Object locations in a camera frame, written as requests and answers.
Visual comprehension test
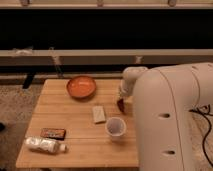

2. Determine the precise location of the white sponge block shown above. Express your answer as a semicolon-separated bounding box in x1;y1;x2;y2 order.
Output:
92;106;106;123

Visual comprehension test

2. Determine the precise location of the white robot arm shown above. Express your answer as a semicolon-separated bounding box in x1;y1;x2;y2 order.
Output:
119;62;213;171

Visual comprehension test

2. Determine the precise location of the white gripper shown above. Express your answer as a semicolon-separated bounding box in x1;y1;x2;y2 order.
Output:
117;67;148;102

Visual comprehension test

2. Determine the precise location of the clear plastic water bottle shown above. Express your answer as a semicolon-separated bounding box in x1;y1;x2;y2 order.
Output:
25;137;67;154

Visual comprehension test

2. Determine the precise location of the orange bowl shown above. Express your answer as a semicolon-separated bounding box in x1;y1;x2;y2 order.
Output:
66;76;96;98

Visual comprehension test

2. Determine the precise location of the dark snack bar packet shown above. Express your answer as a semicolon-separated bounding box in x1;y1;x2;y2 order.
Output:
40;128;66;140

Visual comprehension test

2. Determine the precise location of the clear plastic cup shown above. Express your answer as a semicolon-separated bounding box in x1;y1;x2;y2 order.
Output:
105;117;127;141

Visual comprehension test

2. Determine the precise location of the black cable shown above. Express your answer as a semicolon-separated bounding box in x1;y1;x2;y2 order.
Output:
189;105;213;168

